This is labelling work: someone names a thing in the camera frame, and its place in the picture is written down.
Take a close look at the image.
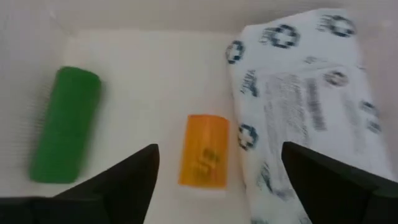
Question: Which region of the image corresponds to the white perforated plastic basket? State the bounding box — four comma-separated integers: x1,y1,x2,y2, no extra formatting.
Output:
0,0,398,224

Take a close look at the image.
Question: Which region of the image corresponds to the green bandage roll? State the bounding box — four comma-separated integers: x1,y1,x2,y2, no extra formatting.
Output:
28,65,103,185

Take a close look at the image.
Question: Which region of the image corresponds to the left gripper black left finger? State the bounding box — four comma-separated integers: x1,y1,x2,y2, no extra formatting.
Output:
0,143,160,224

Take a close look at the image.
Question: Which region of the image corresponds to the white pack with cross print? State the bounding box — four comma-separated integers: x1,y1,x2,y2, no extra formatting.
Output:
224,7,398,224

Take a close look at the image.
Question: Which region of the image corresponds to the orange pill bottle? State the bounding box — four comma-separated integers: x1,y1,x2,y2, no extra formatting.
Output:
177,113,231,198

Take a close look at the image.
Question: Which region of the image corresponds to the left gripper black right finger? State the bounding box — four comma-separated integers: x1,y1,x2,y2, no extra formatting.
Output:
280,141,398,224

